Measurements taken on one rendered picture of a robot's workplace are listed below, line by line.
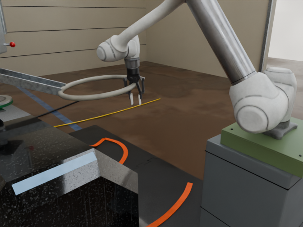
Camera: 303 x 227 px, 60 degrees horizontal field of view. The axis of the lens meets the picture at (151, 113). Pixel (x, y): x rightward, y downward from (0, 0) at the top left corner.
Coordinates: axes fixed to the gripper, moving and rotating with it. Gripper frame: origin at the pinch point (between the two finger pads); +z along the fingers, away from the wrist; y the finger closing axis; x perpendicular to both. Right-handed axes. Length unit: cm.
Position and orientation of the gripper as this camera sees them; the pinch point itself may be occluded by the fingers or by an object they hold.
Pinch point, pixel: (135, 99)
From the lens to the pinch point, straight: 163.5
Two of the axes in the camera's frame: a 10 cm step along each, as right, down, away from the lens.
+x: -1.8, 3.8, -9.1
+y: -9.8, 0.0, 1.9
